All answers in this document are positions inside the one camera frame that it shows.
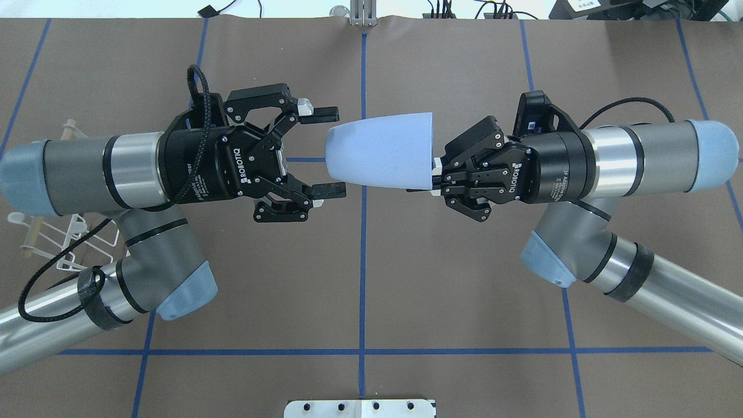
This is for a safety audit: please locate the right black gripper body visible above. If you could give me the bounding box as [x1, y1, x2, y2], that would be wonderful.
[432, 116, 596, 222]

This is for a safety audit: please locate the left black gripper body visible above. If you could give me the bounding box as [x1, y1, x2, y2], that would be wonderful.
[159, 84, 318, 222]

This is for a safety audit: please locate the light blue plastic cup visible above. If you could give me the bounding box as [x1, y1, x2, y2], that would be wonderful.
[324, 112, 434, 190]

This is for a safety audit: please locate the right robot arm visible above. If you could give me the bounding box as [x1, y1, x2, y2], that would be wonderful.
[433, 116, 742, 365]

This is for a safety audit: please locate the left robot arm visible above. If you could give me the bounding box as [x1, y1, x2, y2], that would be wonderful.
[1, 82, 345, 375]

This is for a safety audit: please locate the small black puck device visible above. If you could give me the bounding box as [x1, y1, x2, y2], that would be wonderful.
[197, 5, 219, 19]

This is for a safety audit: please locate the black laptop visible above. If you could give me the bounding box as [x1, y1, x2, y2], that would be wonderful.
[548, 1, 728, 21]

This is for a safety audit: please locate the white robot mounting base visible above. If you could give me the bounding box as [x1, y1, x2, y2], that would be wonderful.
[283, 399, 437, 417]

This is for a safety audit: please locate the aluminium frame post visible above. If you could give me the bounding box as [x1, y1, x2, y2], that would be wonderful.
[348, 0, 377, 27]

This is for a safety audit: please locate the white wire cup holder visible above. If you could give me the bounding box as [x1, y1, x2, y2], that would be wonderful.
[7, 119, 129, 272]

